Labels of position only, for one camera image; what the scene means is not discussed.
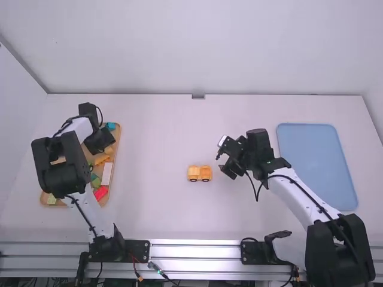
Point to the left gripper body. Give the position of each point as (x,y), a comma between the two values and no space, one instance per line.
(100,140)

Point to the red toy brick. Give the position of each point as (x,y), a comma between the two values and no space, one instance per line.
(100,193)

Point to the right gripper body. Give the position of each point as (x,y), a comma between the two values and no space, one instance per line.
(236,152)

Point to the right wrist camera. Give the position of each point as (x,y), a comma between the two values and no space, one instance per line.
(222,140)

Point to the tan tray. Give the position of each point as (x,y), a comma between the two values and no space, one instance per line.
(115,155)

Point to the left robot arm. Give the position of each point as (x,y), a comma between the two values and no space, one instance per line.
(95,215)

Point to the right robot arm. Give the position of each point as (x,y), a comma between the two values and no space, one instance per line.
(299,191)

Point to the blue mat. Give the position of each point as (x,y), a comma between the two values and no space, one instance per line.
(317,164)

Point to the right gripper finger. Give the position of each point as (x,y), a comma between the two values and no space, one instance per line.
(229,172)
(218,155)

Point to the yellow toy car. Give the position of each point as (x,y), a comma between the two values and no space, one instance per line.
(200,173)

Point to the white toy brick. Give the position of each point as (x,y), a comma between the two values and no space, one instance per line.
(107,174)

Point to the light green toy brick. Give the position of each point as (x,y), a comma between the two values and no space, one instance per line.
(51,199)

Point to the yellow toy brick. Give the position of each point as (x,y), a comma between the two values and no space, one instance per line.
(103,160)

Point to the teal toy brick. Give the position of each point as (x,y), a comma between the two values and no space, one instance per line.
(111,126)

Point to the silver rails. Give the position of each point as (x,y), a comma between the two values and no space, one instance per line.
(194,248)

